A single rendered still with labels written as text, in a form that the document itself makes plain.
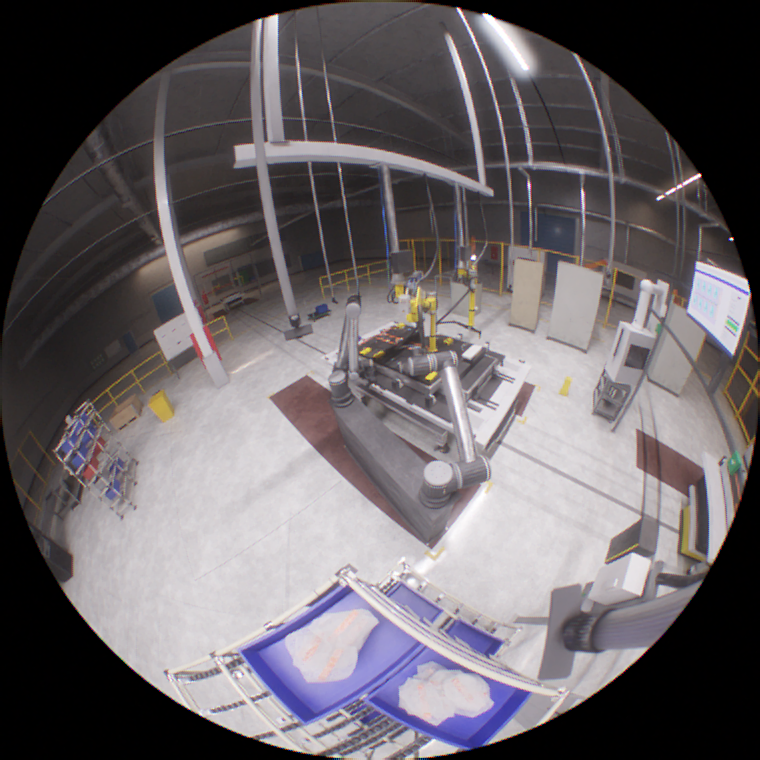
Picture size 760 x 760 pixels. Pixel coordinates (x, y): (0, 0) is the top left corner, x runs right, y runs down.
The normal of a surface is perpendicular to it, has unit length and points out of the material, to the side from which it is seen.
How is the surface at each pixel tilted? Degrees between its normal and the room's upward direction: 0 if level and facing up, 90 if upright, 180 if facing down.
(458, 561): 0
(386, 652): 8
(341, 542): 0
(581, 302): 90
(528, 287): 90
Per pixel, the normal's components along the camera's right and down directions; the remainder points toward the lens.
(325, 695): -0.03, -0.87
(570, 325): -0.71, 0.47
